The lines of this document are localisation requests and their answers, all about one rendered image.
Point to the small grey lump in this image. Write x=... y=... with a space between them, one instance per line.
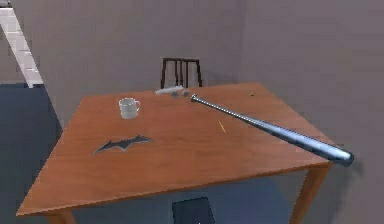
x=174 y=94
x=185 y=93

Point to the pale grey flat bar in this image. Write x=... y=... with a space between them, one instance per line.
x=169 y=90

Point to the yellow pencil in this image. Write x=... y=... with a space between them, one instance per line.
x=222 y=127

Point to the dark wooden chair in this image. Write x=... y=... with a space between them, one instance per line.
x=181 y=71

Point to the brown wooden table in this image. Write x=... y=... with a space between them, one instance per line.
x=186 y=156

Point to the white mug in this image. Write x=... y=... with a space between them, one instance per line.
x=128 y=108

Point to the dark grey bat-shaped object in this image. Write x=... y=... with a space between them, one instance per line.
x=123 y=144

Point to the silver blue baseball bat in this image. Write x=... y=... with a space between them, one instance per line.
x=283 y=133

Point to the white slatted frame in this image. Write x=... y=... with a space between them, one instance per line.
x=20 y=50

